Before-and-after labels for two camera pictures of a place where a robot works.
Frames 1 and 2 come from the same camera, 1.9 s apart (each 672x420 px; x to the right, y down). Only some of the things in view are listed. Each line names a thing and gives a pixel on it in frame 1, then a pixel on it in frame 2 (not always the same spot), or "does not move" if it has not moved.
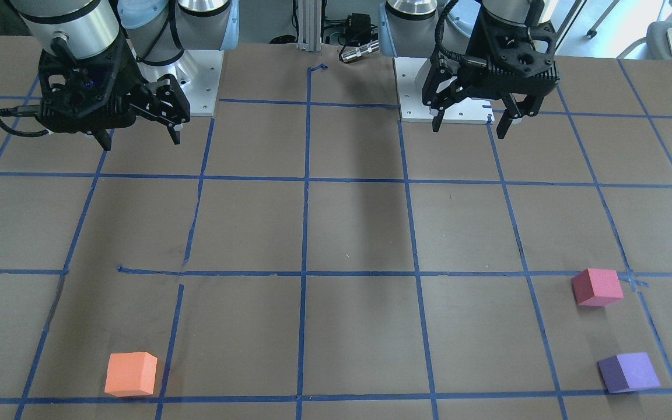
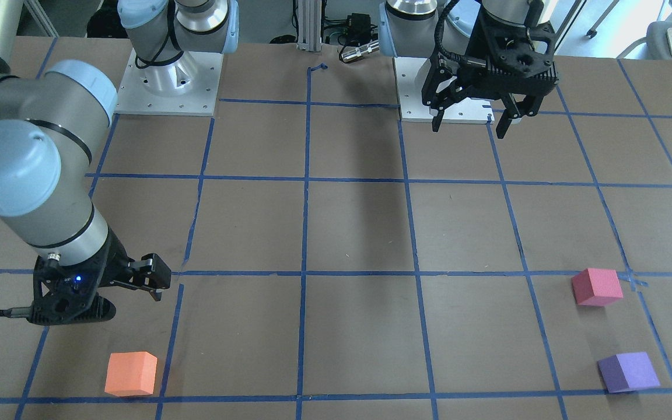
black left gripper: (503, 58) does not move
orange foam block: (131, 374) does not move
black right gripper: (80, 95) to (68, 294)
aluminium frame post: (310, 25) does not move
